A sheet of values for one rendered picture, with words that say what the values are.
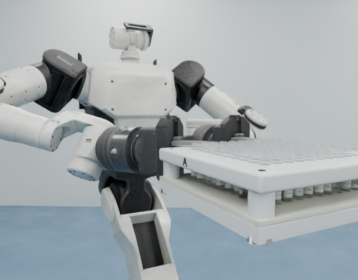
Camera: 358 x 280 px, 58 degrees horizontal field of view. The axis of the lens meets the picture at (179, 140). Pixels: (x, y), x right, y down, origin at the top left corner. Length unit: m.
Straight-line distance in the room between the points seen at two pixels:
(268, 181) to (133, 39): 0.79
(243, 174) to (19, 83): 0.64
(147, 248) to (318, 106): 3.20
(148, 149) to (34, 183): 3.66
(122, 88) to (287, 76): 3.04
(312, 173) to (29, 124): 0.53
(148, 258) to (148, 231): 0.08
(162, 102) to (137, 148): 0.42
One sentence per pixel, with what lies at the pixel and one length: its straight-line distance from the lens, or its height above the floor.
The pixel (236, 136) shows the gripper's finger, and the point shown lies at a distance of 0.63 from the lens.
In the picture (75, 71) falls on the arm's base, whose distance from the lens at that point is 0.96.
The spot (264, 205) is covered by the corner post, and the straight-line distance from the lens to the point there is 0.33.
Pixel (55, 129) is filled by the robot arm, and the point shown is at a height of 1.07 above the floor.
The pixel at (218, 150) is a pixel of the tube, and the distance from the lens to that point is 0.44.
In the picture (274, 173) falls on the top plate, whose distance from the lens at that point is 0.33.
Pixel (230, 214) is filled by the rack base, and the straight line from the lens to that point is 0.37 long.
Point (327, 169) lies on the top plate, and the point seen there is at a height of 1.04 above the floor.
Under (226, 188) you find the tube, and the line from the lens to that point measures 0.43.
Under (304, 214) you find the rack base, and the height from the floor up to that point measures 1.00.
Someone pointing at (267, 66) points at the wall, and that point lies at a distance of 3.80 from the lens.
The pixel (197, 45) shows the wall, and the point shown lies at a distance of 3.75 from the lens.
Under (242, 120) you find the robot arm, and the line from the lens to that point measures 0.65.
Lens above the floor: 1.10
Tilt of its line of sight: 5 degrees down
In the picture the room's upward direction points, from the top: straight up
